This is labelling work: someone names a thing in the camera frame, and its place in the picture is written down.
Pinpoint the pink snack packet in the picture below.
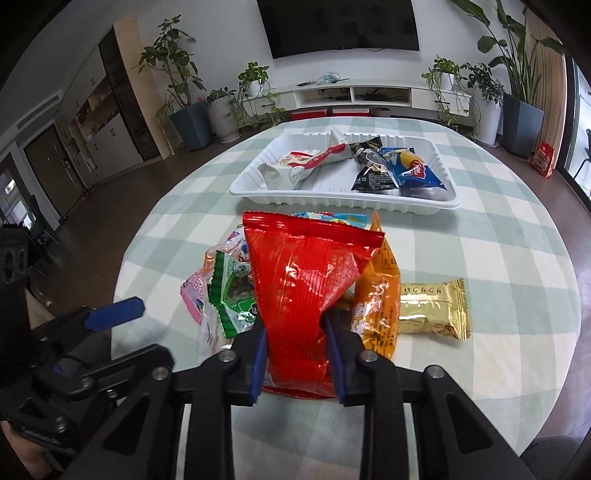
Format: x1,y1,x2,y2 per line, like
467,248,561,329
179,224,252,358

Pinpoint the orange snack packet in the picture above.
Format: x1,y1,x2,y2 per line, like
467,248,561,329
351,238,402,360

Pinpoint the red snack bag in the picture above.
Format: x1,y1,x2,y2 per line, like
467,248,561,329
242,212,385,399

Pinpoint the black sesame snack packet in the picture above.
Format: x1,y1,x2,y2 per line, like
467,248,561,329
349,137,399,193

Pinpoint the person's left hand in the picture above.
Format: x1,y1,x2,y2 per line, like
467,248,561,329
1,421,51,479

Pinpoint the green snack packet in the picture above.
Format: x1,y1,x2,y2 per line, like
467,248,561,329
208,251,259,339

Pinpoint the gold snack packet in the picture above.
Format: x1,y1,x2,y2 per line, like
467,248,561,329
399,278,472,341

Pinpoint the blue cartoon snack packet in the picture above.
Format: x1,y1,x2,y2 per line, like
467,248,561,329
294,211,369,229

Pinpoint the white red snack packet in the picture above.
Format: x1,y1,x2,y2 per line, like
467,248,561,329
257,130,353,190

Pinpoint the wooden shelf cabinet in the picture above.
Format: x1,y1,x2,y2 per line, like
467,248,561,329
57,20,172,188

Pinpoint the white plastic tray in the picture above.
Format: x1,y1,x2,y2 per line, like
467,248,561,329
229,132,462,215

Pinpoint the left tall potted plant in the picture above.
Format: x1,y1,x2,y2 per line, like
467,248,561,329
136,14,212,152

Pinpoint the left plant ribbed pot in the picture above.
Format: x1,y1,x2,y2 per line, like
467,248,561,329
206,87,240,144

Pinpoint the green white checkered tablecloth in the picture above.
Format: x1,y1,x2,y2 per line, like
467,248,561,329
111,115,583,480

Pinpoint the blue red snack packet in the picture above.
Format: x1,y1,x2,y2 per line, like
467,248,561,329
379,147,446,189

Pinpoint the left small trailing plant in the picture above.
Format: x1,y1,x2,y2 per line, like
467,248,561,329
230,61,286,130

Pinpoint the small trailing plant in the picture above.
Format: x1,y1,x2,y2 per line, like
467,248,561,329
230,61,286,130
422,55,466,131

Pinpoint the red bag on floor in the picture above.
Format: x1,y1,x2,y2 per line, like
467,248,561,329
529,142,555,178

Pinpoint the white tv cabinet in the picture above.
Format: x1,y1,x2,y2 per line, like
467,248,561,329
275,80,471,120

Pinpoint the tall plant dark pot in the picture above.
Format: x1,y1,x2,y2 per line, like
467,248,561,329
452,0,567,158

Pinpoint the plant in white pot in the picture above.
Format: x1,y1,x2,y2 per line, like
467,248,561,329
461,63,505,148

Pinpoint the black wall television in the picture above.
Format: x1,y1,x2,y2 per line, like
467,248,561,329
257,0,420,59

